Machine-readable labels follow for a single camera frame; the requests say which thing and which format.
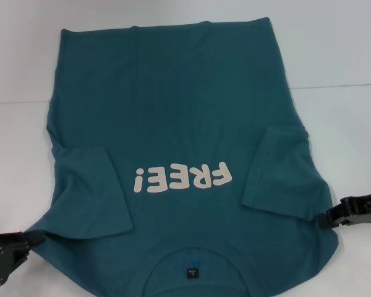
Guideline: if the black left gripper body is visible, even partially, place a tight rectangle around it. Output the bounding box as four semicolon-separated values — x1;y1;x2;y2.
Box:
0;230;31;288

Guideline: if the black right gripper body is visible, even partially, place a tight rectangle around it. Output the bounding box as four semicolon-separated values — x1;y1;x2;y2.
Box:
339;191;371;226

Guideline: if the teal blue FREE t-shirt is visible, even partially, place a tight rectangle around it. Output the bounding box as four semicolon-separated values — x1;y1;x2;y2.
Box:
22;17;341;297

